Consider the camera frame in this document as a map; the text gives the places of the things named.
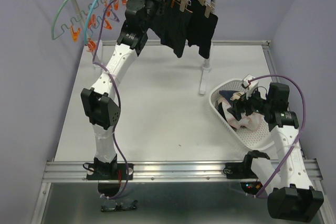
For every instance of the white perforated plastic basket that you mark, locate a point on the white perforated plastic basket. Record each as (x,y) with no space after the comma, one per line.
(259,140)

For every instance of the black eyeglasses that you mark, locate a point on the black eyeglasses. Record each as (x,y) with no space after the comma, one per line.
(120,207)

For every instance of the black shorts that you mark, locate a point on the black shorts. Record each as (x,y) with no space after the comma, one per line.
(171,27)
(200,29)

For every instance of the aluminium mounting rail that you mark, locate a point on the aluminium mounting rail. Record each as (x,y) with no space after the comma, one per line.
(143,172)

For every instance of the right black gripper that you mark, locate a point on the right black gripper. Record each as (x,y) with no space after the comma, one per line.
(237,105)

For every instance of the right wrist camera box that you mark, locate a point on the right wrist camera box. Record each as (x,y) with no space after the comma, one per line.
(250,85)

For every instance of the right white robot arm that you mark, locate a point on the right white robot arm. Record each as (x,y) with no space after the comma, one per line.
(290,192)

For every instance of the white clothes rack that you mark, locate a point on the white clothes rack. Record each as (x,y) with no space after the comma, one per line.
(206,67)

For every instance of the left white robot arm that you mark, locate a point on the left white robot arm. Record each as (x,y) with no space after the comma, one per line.
(101,102)

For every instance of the pink plastic bag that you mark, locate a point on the pink plastic bag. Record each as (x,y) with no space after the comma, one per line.
(251,122)

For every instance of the navy underwear beige waistband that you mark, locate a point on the navy underwear beige waistband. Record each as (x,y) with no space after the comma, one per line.
(230,96)

